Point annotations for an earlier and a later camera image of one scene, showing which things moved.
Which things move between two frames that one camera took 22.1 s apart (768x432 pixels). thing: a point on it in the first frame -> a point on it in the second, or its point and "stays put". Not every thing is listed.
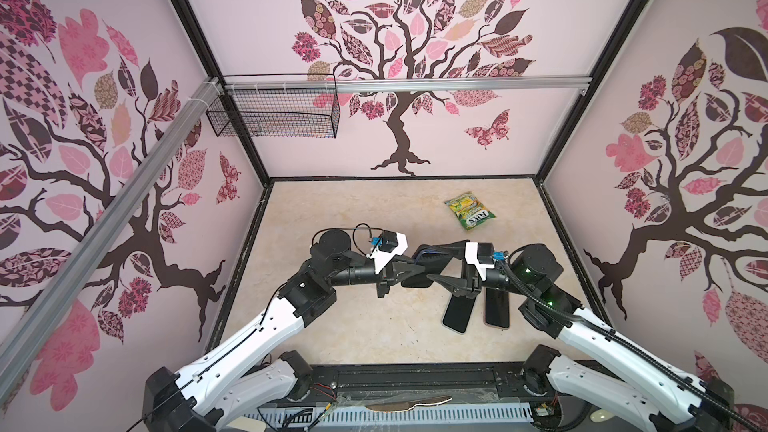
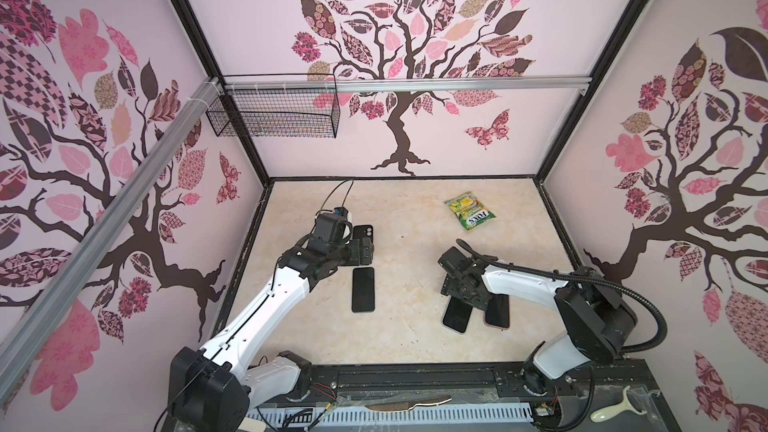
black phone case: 434,259 -> 363,231
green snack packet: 471,212 stays put
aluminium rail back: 403,83 stays put
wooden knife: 406,406 stays put
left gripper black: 386,278 -> 355,258
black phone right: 497,307 stays put
